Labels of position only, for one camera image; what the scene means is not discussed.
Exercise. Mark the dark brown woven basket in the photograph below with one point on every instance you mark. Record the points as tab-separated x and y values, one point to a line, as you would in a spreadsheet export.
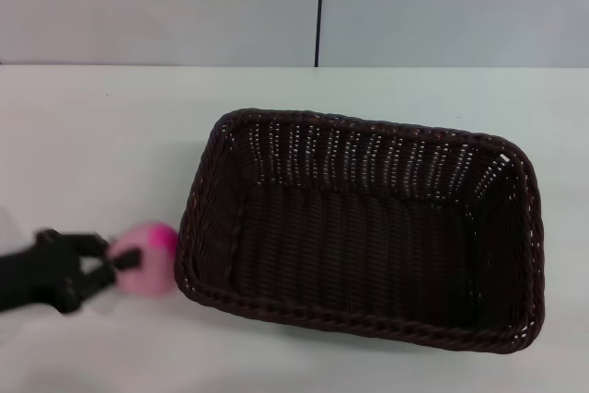
368	236

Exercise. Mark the black vertical wall strip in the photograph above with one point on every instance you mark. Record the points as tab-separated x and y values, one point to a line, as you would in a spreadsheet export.
319	6

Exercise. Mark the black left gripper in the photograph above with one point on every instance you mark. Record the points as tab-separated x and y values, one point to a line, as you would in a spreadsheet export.
41	273

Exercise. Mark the pink toy peach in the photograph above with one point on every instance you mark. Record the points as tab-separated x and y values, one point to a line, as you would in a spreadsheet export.
149	273

